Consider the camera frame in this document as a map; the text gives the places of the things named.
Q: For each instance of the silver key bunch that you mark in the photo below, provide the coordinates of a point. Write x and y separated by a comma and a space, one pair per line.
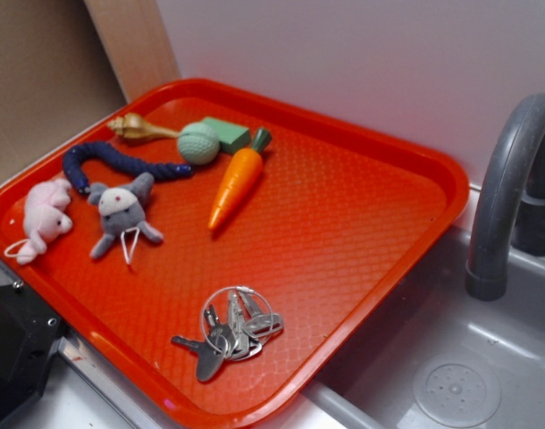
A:
236, 322

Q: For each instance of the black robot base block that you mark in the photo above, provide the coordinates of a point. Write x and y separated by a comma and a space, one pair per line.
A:
30, 332

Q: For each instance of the orange toy carrot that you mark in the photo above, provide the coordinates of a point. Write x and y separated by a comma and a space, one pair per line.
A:
239, 178

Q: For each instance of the orange plastic tray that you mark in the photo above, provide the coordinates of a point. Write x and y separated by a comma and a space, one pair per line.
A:
337, 218

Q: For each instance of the green rectangular block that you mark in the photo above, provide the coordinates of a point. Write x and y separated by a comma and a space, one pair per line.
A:
232, 137

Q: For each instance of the green golf ball toy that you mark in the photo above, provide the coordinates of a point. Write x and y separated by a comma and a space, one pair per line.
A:
198, 143

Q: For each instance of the grey plush mouse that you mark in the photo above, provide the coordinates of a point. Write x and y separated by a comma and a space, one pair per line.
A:
122, 215

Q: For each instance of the tan conch shell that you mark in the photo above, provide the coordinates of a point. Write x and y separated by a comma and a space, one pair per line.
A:
134, 129

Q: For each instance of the grey toy sink basin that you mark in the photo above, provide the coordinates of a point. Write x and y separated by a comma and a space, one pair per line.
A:
430, 356

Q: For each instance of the pink plush pig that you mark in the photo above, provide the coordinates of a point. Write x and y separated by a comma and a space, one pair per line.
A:
44, 220

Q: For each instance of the grey toy faucet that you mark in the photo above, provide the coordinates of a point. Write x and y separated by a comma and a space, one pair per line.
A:
510, 212

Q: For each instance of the blue rope toy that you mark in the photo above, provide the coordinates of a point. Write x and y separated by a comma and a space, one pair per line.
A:
77, 155

